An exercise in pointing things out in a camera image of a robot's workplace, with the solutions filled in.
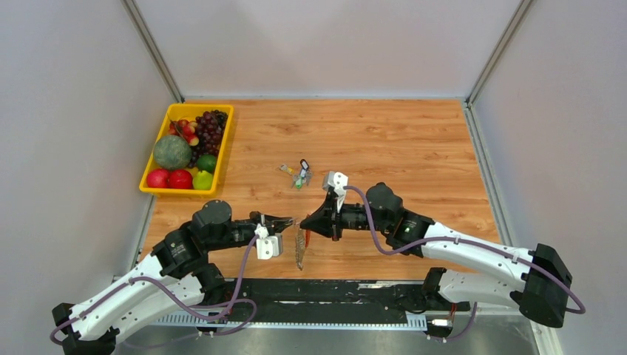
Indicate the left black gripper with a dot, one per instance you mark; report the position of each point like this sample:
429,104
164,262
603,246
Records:
278,225

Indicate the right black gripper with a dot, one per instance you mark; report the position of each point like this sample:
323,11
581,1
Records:
325,221

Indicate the red keyring with silver keys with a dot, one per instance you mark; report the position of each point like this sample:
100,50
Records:
302,241

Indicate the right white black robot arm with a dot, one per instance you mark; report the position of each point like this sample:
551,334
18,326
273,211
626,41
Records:
536,282

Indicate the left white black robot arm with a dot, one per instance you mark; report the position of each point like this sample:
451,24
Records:
176,274

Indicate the green lime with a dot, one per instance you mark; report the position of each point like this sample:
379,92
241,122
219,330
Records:
207,163

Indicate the red apple right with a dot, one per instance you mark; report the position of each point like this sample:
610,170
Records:
180,179

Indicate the red apple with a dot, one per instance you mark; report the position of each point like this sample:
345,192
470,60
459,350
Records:
158,179
180,179

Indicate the dark purple grape bunch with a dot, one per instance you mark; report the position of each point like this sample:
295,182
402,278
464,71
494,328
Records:
209,131

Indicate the red apple left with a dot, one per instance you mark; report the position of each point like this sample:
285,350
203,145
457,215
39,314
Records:
158,179

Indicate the green round melon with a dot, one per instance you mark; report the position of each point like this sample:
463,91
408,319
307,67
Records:
172,152

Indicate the small red apples cluster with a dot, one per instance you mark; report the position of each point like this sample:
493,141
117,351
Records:
186,130

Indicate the yellow plastic fruit tray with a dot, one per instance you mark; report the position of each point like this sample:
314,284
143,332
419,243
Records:
189,112

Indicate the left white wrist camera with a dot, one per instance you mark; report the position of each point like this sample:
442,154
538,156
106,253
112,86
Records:
267,245

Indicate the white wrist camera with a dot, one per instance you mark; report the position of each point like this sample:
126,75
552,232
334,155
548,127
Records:
267,245
337,183

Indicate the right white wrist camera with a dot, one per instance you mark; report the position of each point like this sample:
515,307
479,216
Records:
337,183

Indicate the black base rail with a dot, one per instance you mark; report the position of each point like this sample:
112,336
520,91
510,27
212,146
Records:
336,301

